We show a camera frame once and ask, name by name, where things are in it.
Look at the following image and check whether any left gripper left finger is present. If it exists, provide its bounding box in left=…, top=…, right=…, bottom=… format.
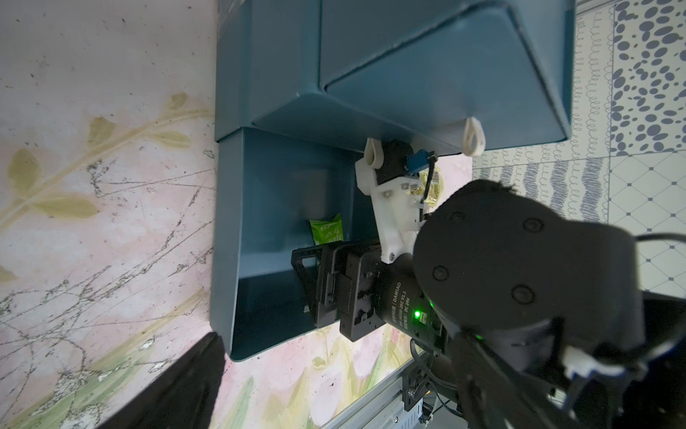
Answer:
left=99, top=332, right=226, bottom=429

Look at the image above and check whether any aluminium rail frame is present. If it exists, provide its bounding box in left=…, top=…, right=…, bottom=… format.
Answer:
left=320, top=364, right=462, bottom=429

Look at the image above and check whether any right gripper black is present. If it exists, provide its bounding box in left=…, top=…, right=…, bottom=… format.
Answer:
left=291, top=241, right=384, bottom=341

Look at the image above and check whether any teal bottom drawer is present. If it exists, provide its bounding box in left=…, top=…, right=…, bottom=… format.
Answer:
left=210, top=128, right=377, bottom=362

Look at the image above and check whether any teal drawer cabinet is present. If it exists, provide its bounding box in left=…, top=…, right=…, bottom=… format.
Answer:
left=215, top=1, right=576, bottom=155

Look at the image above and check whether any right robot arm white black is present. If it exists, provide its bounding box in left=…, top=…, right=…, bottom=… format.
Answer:
left=291, top=180, right=685, bottom=428

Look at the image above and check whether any green cookie packet one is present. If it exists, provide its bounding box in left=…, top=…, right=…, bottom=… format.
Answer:
left=420, top=166, right=444, bottom=208

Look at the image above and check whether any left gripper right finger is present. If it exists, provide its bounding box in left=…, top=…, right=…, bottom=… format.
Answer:
left=448, top=334, right=582, bottom=428

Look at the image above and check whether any bright green packet three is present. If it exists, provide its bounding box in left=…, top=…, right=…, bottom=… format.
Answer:
left=309, top=214, right=345, bottom=246

